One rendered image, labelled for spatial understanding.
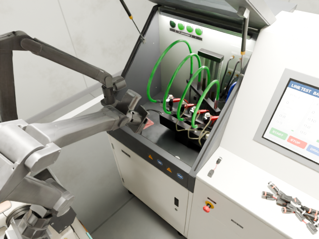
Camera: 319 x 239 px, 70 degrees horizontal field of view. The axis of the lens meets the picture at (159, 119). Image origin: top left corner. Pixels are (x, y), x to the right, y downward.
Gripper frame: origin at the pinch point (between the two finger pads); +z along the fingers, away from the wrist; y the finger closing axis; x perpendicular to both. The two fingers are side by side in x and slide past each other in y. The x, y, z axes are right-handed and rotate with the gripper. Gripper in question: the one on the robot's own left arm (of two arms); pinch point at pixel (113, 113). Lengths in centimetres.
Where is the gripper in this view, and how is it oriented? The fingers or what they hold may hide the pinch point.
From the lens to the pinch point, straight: 132.8
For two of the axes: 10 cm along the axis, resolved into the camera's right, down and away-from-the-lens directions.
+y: -7.6, -4.5, 4.7
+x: -6.5, 5.4, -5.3
